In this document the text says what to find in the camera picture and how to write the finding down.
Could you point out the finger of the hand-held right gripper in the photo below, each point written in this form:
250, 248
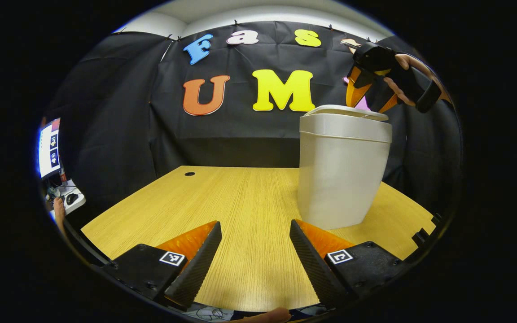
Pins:
356, 87
388, 102

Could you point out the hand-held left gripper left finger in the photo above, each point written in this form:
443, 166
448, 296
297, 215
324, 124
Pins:
195, 267

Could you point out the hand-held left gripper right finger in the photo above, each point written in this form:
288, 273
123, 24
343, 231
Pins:
314, 267

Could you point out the white desktop garbage bin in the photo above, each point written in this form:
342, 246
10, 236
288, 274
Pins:
339, 175

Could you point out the wooden desktop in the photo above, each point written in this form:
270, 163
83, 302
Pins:
249, 202

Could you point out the black computer mouse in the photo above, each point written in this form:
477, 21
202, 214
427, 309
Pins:
72, 198

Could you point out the white side desk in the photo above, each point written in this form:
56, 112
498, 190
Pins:
72, 188

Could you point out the black backdrop cloth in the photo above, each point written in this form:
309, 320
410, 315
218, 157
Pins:
119, 112

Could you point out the computer monitor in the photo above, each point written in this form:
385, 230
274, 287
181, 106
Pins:
50, 150

